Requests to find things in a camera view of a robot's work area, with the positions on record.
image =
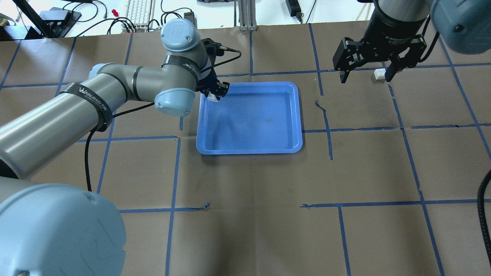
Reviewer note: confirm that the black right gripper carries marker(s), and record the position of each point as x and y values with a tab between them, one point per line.
391	27

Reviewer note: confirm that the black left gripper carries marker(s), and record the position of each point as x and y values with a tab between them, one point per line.
217	88

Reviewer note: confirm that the white block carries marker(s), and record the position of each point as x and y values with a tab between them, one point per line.
379	74
213	98

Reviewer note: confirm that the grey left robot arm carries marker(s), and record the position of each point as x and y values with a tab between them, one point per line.
63	230

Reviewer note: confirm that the blue plastic tray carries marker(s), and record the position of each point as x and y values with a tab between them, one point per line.
253	118

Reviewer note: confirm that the black power adapter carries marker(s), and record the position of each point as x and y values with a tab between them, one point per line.
294	9

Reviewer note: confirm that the white keyboard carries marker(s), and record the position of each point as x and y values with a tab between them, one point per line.
139	12

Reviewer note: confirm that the black monitor stand base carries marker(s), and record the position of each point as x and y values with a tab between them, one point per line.
60	21

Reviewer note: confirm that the aluminium frame post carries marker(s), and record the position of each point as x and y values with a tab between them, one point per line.
247	15

